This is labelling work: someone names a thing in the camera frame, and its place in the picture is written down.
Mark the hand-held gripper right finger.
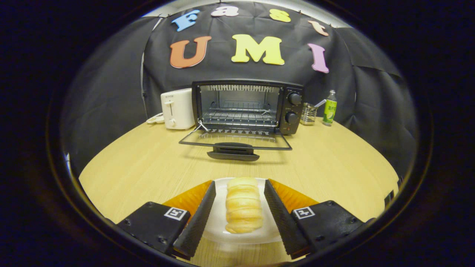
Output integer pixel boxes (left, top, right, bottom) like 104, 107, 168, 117
264, 179, 366, 259

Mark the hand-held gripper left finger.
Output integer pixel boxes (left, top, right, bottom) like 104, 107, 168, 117
117, 180, 216, 260

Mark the golden bread roll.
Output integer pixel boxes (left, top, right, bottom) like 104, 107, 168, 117
225, 177, 264, 234

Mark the black toaster oven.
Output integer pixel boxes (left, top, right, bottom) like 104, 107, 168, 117
179, 79, 305, 162

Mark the white pop-up toaster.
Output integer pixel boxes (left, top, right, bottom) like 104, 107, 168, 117
161, 88, 196, 130

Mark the white plate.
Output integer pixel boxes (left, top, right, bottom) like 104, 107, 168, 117
202, 177, 282, 245

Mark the clear glass container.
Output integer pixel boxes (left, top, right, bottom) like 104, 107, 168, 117
301, 103, 317, 125

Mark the green label drink bottle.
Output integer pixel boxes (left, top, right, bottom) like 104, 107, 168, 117
322, 90, 337, 127

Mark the black backdrop cloth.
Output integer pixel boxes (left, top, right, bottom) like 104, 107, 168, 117
61, 2, 420, 175

